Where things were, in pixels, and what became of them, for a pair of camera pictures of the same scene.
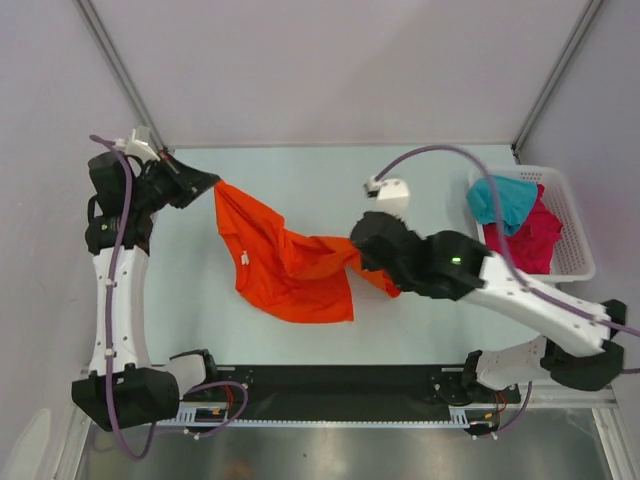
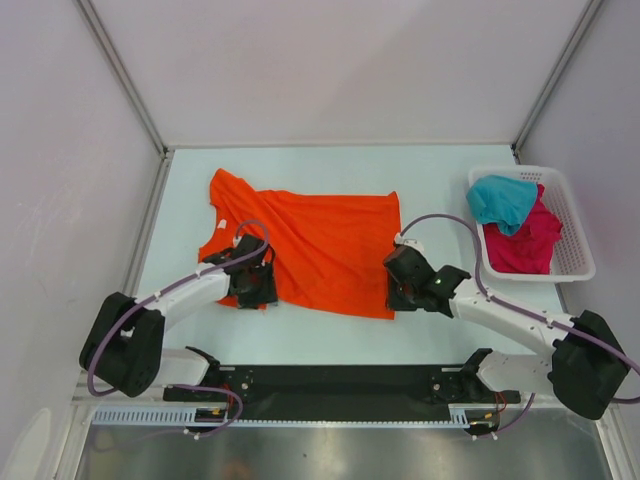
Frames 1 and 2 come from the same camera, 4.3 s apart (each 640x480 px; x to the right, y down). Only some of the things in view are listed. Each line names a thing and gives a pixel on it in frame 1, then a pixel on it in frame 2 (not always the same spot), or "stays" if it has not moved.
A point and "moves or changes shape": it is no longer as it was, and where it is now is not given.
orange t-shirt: [286, 274] moves or changes shape
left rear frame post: [119, 68] stays
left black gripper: [189, 182] to [267, 294]
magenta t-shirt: [530, 249] stays
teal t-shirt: [516, 197] stays
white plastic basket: [571, 260] stays
